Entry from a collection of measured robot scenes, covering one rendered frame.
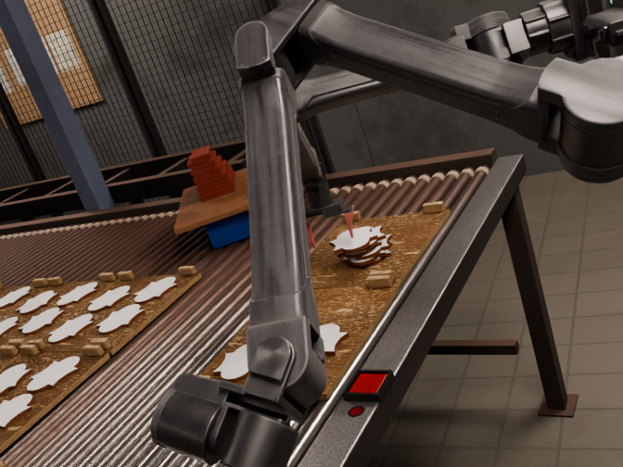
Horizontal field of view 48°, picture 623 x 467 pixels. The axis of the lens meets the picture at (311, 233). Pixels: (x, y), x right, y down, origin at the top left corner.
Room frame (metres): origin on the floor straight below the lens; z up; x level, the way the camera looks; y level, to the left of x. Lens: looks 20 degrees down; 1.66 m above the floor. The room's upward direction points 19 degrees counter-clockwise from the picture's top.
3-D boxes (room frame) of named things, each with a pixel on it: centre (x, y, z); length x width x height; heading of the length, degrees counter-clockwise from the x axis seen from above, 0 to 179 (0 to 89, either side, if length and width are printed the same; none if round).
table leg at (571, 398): (2.05, -0.63, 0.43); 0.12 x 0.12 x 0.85; 55
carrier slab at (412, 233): (1.76, -0.13, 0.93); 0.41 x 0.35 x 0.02; 145
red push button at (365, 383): (1.14, -0.01, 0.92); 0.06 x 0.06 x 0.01; 55
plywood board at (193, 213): (2.43, 0.16, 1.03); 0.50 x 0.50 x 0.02; 0
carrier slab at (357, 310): (1.41, 0.11, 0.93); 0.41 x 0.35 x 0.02; 146
